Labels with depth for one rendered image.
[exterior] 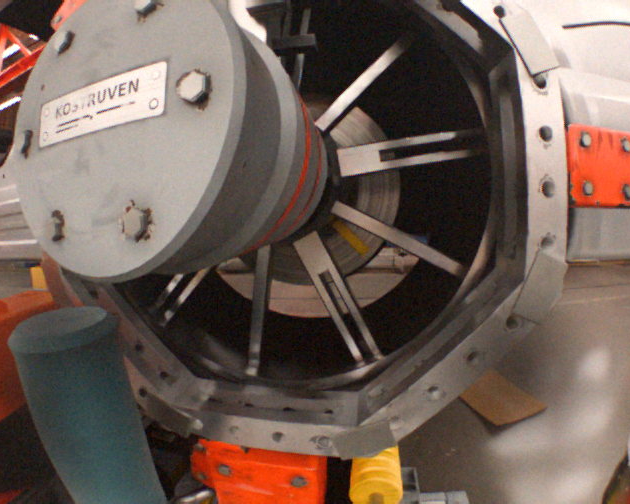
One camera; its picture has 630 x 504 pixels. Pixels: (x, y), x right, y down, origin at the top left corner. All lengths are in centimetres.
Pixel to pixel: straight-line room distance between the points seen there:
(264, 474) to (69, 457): 18
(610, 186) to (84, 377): 43
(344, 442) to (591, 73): 57
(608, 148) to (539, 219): 10
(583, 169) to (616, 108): 28
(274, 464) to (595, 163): 40
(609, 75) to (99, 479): 75
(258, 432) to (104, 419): 15
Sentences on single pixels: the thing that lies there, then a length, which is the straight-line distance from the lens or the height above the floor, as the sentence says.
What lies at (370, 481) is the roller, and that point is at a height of 54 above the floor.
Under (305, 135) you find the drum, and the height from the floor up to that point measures 85.
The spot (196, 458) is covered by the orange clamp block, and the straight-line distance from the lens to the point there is 39.
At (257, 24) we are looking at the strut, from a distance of 30.
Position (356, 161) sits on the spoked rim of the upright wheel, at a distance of 34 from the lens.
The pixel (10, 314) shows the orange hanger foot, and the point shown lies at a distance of 60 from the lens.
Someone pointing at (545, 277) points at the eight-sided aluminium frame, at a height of 76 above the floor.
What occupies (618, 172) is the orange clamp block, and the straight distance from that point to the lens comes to 33.
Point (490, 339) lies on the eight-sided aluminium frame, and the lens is 27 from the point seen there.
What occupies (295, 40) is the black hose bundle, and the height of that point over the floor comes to 96.
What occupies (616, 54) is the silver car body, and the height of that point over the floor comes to 106.
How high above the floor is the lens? 81
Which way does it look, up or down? 7 degrees down
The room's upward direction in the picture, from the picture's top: 2 degrees counter-clockwise
